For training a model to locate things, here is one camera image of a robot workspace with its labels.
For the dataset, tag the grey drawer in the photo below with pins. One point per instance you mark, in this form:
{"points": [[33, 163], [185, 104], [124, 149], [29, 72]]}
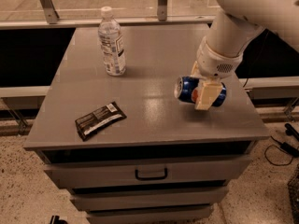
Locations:
{"points": [[151, 215], [148, 198], [102, 175]]}

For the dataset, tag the blue pepsi can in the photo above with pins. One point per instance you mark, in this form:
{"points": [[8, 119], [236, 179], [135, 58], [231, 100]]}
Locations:
{"points": [[185, 91]]}

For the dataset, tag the black object on floor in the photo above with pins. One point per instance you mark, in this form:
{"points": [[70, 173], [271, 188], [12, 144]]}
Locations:
{"points": [[57, 220]]}

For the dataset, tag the top grey drawer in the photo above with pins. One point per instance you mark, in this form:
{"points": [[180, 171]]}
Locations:
{"points": [[102, 175]]}

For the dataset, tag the metal window railing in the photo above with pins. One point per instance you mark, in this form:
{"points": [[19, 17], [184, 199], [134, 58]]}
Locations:
{"points": [[18, 14]]}

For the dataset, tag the clear plastic water bottle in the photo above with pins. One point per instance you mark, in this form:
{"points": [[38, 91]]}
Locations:
{"points": [[112, 45]]}

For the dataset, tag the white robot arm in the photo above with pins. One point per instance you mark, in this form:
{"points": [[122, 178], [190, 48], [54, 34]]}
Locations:
{"points": [[236, 24]]}

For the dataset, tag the middle grey drawer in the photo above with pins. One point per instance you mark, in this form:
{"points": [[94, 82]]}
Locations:
{"points": [[148, 198]]}

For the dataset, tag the black drawer handle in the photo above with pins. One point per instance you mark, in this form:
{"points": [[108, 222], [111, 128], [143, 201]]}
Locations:
{"points": [[151, 175]]}

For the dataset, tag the black wire basket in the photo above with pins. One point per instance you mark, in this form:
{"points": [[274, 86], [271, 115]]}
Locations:
{"points": [[293, 189]]}

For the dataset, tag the black snack wrapper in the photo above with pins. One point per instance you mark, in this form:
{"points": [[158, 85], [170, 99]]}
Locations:
{"points": [[99, 119]]}

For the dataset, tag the bottom grey drawer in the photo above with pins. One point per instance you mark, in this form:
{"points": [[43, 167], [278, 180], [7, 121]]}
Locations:
{"points": [[151, 215]]}

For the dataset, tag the grey drawer cabinet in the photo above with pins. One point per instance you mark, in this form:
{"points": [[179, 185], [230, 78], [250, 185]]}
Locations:
{"points": [[158, 126]]}

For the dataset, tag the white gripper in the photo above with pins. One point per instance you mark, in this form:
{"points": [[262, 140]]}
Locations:
{"points": [[215, 62]]}

